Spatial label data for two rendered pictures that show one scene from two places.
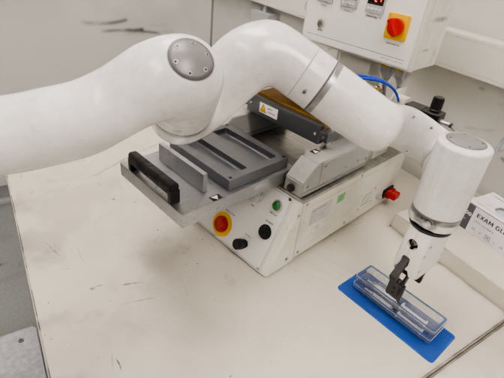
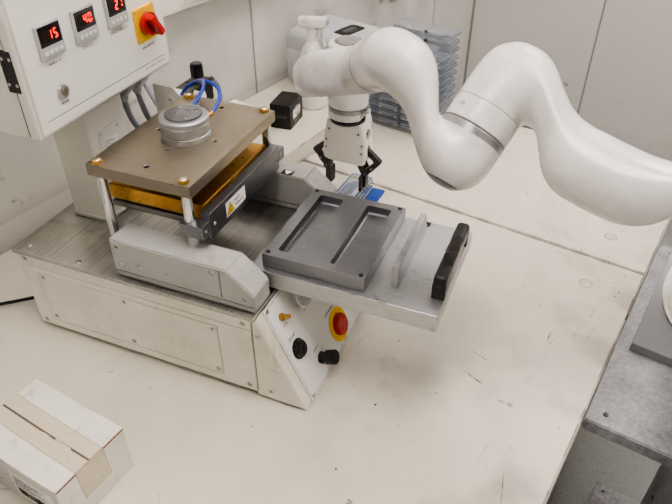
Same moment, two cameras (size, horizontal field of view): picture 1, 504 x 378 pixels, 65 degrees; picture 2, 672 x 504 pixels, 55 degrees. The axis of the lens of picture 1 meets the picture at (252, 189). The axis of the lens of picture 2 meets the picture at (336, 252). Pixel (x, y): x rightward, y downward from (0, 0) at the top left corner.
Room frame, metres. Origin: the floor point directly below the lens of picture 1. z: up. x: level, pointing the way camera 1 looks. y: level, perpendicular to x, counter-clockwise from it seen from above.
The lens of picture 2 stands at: (1.06, 0.84, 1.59)
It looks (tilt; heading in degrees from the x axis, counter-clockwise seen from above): 37 degrees down; 249
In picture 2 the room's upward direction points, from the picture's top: straight up
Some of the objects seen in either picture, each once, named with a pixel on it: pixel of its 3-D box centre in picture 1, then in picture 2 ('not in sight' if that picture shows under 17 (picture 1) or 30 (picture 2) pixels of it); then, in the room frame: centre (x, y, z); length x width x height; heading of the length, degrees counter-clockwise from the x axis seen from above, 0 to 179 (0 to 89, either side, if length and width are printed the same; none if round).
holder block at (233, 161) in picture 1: (228, 153); (337, 235); (0.75, 0.06, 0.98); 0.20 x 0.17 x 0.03; 47
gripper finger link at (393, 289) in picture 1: (394, 286); (367, 177); (0.55, -0.29, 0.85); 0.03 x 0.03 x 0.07; 44
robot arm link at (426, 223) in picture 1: (433, 215); (349, 110); (0.58, -0.32, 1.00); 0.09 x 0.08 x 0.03; 134
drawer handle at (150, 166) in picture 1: (152, 175); (451, 259); (0.62, 0.19, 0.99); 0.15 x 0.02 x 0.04; 47
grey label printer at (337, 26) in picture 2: not in sight; (337, 55); (0.37, -0.93, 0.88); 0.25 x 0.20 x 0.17; 119
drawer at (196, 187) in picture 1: (210, 164); (364, 248); (0.72, 0.09, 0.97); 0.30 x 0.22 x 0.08; 137
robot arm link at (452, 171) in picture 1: (451, 174); (346, 72); (0.58, -0.33, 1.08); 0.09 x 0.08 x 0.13; 169
